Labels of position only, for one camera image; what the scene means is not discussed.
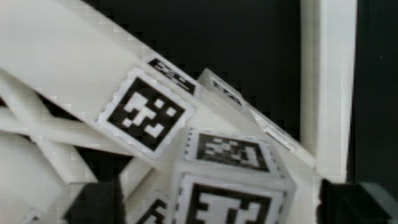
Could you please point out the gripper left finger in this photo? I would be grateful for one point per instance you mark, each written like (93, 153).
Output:
(99, 206)

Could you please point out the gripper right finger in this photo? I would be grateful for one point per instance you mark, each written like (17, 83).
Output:
(356, 203)

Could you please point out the white chair leg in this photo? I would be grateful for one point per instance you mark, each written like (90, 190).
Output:
(232, 184)

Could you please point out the white chair back frame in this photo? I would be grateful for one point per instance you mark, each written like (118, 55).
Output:
(100, 106)

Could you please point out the white U-shaped fence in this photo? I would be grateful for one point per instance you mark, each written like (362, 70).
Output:
(328, 46)

